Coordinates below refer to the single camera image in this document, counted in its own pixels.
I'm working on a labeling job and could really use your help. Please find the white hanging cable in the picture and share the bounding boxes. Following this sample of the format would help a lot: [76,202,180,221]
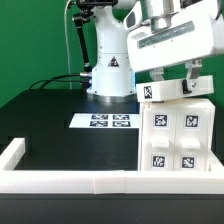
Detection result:
[63,0,74,90]

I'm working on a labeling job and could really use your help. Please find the white cabinet body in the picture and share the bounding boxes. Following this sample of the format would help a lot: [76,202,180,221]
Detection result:
[138,98,215,171]

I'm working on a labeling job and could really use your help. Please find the white door panel with tags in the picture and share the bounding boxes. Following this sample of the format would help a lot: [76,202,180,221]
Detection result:
[141,104,176,171]

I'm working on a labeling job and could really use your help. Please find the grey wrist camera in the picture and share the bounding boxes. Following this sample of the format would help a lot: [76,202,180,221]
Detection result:
[124,2,150,31]

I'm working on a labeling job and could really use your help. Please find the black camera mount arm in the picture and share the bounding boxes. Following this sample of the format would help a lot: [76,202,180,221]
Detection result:
[72,0,118,72]

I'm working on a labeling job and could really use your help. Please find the black cables on table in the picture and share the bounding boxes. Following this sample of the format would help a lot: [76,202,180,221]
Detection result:
[29,72,93,90]

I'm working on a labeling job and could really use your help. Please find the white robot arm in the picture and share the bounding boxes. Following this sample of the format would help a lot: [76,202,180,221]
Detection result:
[87,0,224,102]

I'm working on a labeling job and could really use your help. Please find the white box with tags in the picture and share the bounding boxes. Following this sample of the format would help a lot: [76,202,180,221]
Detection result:
[136,75,214,103]

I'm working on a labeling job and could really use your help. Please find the white U-shaped border fence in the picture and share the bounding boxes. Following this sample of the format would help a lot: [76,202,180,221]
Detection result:
[0,138,224,194]

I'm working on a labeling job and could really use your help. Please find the white flat top panel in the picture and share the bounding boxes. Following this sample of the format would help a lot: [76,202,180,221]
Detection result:
[69,113,139,129]

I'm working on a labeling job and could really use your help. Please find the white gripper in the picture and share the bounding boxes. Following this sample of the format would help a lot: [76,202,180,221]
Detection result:
[127,11,224,94]

